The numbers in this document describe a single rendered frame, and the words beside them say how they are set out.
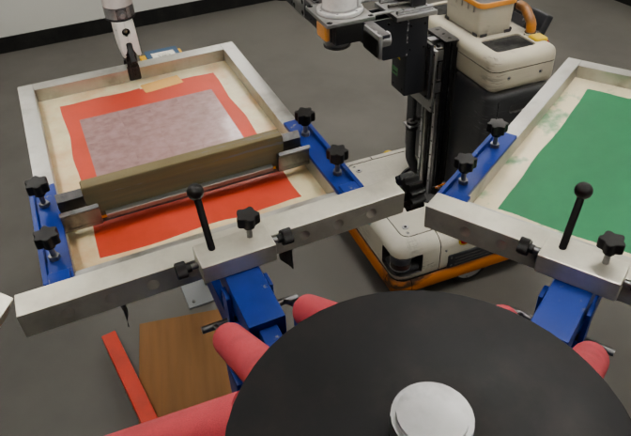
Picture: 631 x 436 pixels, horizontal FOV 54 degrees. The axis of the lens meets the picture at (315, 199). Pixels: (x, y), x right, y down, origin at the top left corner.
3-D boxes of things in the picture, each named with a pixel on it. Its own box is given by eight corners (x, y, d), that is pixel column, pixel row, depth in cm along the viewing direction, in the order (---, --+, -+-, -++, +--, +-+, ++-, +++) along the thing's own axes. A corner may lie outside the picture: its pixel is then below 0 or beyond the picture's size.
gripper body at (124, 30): (138, 15, 156) (146, 56, 164) (130, 1, 164) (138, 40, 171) (107, 21, 154) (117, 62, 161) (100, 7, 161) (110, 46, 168)
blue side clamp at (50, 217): (37, 212, 130) (26, 185, 125) (62, 205, 131) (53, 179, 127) (54, 313, 108) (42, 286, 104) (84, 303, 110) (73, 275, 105)
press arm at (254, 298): (217, 275, 107) (213, 254, 104) (249, 264, 109) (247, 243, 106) (251, 350, 95) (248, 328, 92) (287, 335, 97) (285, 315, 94)
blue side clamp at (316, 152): (284, 144, 147) (283, 118, 142) (303, 139, 148) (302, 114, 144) (341, 220, 126) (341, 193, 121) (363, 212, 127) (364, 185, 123)
